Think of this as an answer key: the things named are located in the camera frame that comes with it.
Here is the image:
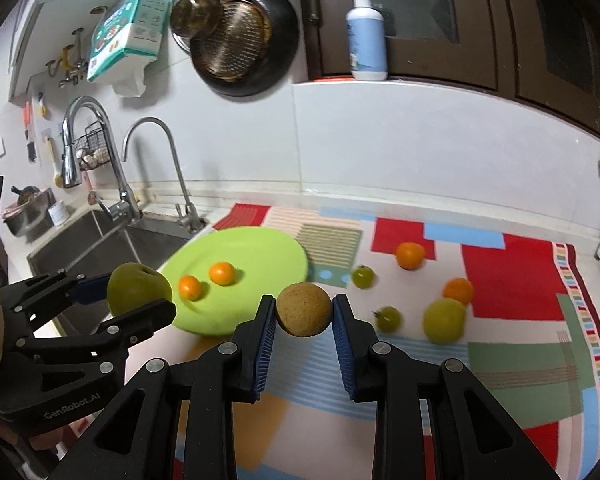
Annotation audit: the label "white pump bottle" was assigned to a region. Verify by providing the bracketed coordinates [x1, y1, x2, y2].
[346, 0, 388, 82]

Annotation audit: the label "large orange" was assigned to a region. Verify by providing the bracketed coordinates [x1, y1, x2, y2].
[396, 242, 426, 270]
[442, 277, 475, 307]

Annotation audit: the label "small orange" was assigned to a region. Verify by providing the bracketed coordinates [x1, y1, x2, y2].
[178, 275, 202, 302]
[209, 261, 237, 287]

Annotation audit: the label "steel sink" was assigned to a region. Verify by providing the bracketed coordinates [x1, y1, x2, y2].
[27, 208, 201, 341]

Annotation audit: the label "brass ladle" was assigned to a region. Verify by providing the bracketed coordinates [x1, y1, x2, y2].
[169, 0, 223, 40]

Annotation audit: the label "steel pot with lid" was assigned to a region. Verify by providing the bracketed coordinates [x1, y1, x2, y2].
[2, 186, 51, 237]

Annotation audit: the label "tissue pack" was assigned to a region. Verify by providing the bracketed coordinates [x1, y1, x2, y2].
[86, 0, 173, 98]

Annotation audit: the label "slim gooseneck faucet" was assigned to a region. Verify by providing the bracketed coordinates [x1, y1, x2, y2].
[122, 117, 208, 233]

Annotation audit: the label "metal wall hooks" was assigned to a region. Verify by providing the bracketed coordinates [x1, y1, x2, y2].
[45, 27, 88, 88]

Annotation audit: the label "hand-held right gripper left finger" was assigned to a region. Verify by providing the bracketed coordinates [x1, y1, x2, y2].
[46, 294, 278, 480]

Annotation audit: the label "black frying pan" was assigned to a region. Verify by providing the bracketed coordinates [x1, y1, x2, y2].
[189, 0, 301, 98]

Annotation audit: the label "chrome pull-down faucet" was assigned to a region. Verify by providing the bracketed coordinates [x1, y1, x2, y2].
[60, 96, 143, 223]

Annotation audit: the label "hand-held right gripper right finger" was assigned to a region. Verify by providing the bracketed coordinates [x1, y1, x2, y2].
[331, 294, 563, 480]

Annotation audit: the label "colourful patterned mat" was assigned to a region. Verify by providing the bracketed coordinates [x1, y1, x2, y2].
[172, 203, 600, 480]

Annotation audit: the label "green tomato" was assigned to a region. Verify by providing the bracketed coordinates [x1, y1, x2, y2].
[351, 264, 376, 290]
[372, 306, 402, 333]

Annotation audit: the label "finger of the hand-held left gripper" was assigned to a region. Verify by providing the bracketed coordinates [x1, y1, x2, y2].
[15, 298, 177, 377]
[0, 269, 113, 342]

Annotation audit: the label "green plate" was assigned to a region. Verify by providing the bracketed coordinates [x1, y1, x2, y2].
[159, 226, 309, 337]

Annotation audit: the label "black wire basket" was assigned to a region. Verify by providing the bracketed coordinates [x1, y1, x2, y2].
[75, 121, 112, 172]

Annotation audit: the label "brass colander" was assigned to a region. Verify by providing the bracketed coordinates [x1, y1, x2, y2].
[195, 0, 273, 81]

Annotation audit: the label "person's left hand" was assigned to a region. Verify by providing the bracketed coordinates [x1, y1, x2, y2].
[27, 431, 63, 456]

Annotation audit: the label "green pear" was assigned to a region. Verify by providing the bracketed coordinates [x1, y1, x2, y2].
[422, 298, 468, 345]
[106, 263, 174, 317]

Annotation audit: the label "dish brush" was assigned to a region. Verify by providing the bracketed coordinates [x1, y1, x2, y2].
[42, 127, 66, 191]

